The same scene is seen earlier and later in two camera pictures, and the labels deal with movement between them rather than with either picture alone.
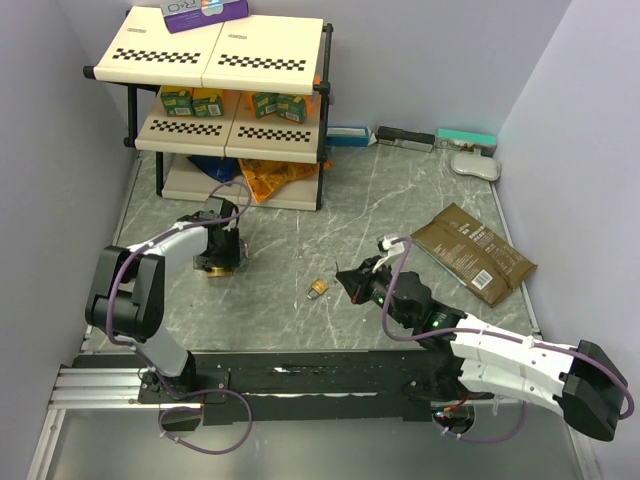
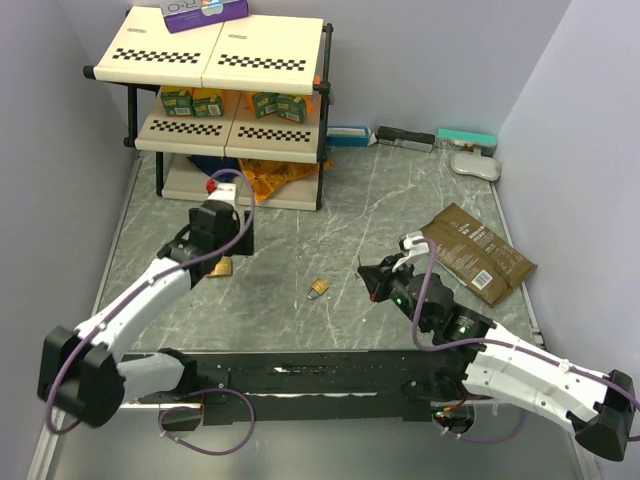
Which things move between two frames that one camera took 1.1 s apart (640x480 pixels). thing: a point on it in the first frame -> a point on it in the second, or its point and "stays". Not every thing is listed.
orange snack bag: x=265 y=177 stays
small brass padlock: x=319 y=286 stays
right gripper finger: x=355 y=284 -> x=372 y=278
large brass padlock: x=219 y=272 stays
